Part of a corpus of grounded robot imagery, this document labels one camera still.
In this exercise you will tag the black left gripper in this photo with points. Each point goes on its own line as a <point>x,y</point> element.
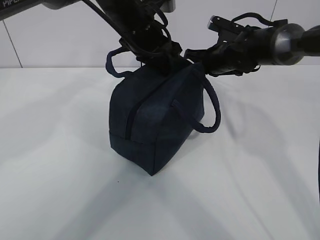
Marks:
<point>162,61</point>

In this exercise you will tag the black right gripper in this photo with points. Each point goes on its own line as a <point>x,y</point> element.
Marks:
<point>225,58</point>

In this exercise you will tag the dark blue lunch bag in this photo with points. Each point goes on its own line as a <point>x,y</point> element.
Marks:
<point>151,115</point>

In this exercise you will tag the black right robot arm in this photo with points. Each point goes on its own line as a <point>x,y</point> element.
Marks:
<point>254,47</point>

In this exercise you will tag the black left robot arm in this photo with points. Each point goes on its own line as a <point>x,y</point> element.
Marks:
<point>75,33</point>

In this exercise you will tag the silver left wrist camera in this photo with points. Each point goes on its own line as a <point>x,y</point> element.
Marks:
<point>167,6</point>

